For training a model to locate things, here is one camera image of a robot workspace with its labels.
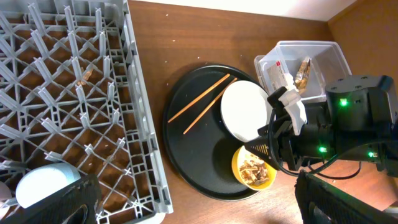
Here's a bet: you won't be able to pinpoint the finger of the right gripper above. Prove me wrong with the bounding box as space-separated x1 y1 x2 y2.
244 138 279 169

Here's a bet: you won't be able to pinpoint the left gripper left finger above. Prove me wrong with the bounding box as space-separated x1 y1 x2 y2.
2 174 101 224

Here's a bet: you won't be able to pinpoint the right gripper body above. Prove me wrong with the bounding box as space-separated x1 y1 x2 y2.
258 86 335 171

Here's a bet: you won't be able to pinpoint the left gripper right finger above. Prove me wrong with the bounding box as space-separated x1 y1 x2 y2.
295 171 397 224

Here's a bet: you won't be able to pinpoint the brown food scraps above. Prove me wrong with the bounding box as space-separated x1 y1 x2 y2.
239 154 269 186

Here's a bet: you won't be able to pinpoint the yellow bowl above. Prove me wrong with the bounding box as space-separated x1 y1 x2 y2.
231 146 277 191

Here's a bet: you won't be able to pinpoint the grey round plate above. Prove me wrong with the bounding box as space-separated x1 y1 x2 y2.
221 80 272 142

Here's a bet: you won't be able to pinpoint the blue plastic cup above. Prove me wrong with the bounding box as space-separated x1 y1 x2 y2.
16 163 81 208

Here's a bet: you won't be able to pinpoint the brown gold snack wrapper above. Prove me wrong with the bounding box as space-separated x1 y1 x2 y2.
294 57 311 94

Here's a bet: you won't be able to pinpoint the wooden chopstick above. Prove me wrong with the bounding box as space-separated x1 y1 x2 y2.
167 73 230 123
183 78 238 134

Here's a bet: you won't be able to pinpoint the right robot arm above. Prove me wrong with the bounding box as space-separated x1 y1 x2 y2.
244 75 397 177

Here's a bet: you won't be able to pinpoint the clear plastic waste bin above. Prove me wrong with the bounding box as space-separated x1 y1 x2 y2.
254 40 352 103

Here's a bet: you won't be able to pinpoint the grey plastic dishwasher rack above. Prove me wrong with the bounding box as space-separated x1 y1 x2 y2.
1 0 173 223

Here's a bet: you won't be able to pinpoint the round black serving tray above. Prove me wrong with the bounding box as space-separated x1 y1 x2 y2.
162 64 257 201

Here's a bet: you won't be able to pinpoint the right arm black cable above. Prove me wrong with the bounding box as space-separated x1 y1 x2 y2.
267 108 398 180

